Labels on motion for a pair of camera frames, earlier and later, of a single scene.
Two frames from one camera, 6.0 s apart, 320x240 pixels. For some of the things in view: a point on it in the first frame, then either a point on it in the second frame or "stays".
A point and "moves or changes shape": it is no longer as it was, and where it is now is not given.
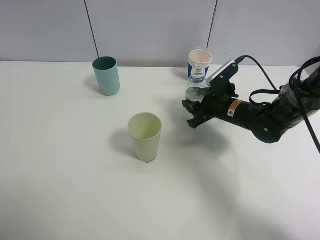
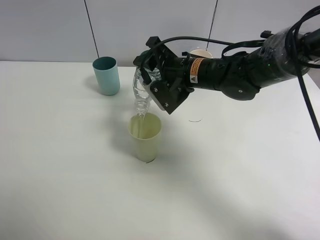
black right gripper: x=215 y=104 to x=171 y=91
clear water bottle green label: x=197 y=87 moves or changes shape
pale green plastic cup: x=145 y=128 stays
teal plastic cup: x=106 y=69 stays
